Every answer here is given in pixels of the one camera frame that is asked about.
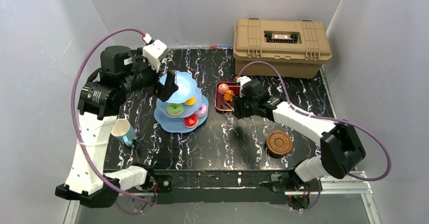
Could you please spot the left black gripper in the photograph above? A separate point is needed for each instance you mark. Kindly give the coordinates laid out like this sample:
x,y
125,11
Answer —
x,y
164,86

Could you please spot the silver metal tongs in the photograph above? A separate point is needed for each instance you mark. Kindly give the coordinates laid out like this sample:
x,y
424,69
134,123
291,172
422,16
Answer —
x,y
230,104

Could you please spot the orange cookie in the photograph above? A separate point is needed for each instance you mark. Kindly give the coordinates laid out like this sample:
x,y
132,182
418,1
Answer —
x,y
228,95

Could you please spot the red rectangular tray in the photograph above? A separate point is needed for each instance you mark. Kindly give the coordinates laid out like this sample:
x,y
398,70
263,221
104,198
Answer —
x,y
219,102

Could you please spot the tan plastic toolbox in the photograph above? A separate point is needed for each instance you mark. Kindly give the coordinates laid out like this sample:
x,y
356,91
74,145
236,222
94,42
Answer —
x,y
296,49

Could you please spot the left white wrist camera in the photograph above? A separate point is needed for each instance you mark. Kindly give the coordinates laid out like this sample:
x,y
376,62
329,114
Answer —
x,y
154,53

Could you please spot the yellow cake slice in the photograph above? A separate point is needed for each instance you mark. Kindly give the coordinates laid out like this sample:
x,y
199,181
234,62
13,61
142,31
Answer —
x,y
190,102

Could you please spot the red glazed donut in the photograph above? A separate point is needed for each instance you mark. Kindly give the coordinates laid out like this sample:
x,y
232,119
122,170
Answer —
x,y
191,121

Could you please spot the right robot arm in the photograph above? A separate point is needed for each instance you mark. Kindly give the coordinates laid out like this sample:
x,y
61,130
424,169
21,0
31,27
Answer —
x,y
340,146

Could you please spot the light blue cup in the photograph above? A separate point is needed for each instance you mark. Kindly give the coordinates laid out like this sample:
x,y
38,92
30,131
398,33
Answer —
x,y
124,132

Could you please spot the round brown wooden box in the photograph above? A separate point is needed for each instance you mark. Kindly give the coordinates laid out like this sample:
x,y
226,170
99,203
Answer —
x,y
279,144

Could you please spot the green glazed donut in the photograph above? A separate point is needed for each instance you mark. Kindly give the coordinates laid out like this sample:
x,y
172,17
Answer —
x,y
174,109

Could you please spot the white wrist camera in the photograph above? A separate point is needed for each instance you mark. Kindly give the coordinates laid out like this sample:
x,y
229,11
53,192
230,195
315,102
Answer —
x,y
242,80
154,53

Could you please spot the red blue pen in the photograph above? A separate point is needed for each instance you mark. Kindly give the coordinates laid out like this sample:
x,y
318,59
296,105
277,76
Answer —
x,y
220,47

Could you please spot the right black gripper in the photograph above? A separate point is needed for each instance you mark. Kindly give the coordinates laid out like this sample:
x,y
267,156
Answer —
x,y
239,102

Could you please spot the blue three-tier cake stand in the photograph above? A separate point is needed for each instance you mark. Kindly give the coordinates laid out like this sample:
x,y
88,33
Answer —
x,y
187,89

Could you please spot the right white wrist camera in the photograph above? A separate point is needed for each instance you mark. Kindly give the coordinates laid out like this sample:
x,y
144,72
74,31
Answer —
x,y
242,80

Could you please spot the purple glazed donut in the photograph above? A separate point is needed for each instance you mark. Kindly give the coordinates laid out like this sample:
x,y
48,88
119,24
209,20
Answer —
x,y
201,111

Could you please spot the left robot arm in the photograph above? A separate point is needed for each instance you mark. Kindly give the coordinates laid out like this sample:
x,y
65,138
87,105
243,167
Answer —
x,y
122,71

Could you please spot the pink sugared cake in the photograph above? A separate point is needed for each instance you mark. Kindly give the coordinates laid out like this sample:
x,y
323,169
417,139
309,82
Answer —
x,y
222,88

